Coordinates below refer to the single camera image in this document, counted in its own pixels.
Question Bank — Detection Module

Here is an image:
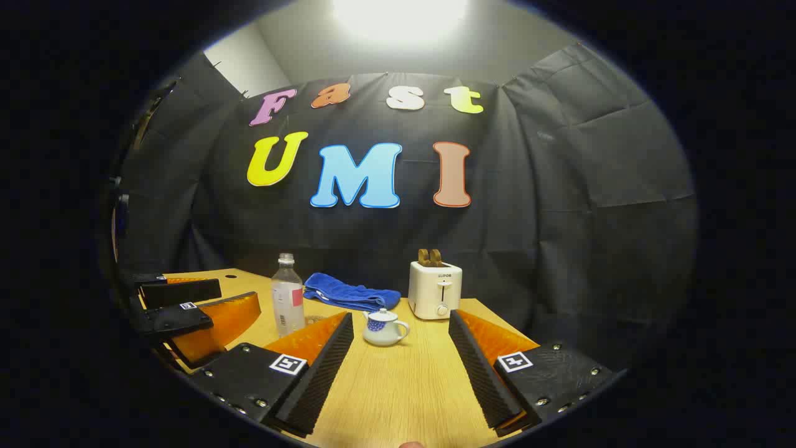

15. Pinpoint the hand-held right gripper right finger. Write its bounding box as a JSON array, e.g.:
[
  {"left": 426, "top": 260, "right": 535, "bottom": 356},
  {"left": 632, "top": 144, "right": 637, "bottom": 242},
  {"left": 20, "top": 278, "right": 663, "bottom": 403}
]
[{"left": 448, "top": 309, "right": 622, "bottom": 436}]

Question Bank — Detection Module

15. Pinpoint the blue towel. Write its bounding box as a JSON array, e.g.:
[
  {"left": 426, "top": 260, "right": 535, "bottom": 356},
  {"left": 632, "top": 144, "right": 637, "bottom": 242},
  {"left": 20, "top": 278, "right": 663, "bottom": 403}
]
[{"left": 303, "top": 273, "right": 402, "bottom": 313}]

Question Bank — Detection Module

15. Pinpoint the white toaster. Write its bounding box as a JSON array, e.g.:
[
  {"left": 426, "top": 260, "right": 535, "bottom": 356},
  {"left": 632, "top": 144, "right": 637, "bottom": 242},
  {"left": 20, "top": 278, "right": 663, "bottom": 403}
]
[{"left": 407, "top": 260, "right": 463, "bottom": 321}]

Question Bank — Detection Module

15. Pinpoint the white blue-patterned teacup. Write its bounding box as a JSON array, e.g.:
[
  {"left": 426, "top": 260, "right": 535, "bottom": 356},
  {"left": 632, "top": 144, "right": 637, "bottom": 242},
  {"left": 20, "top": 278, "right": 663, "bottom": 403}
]
[{"left": 362, "top": 314, "right": 411, "bottom": 347}]

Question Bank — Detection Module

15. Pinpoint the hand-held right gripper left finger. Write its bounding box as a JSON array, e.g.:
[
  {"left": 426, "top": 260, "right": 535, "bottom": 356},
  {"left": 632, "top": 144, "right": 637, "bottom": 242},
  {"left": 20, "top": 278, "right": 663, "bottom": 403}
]
[{"left": 190, "top": 311, "right": 355, "bottom": 437}]

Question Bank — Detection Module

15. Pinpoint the clear plastic water bottle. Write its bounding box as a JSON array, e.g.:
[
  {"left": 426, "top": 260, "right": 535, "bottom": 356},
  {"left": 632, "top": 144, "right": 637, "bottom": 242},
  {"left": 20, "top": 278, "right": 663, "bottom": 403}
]
[{"left": 271, "top": 253, "right": 307, "bottom": 338}]

